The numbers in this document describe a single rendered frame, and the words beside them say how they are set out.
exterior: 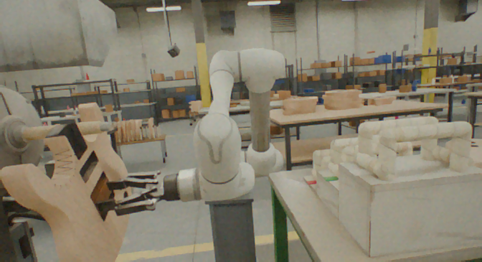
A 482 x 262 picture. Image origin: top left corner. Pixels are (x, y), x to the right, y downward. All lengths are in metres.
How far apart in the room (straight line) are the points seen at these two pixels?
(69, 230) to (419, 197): 0.75
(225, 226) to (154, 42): 11.06
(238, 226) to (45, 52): 1.23
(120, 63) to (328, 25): 9.84
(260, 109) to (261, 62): 0.24
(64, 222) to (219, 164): 0.35
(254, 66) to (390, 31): 13.82
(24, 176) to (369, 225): 0.67
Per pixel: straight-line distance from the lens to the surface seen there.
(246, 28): 12.01
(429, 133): 0.64
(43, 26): 0.57
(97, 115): 0.80
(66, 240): 0.68
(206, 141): 0.51
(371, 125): 0.66
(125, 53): 12.37
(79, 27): 0.54
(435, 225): 0.71
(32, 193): 0.58
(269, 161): 1.35
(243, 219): 1.46
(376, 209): 0.61
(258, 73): 1.04
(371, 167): 0.62
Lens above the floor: 1.33
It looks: 10 degrees down
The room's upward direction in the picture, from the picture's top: 5 degrees counter-clockwise
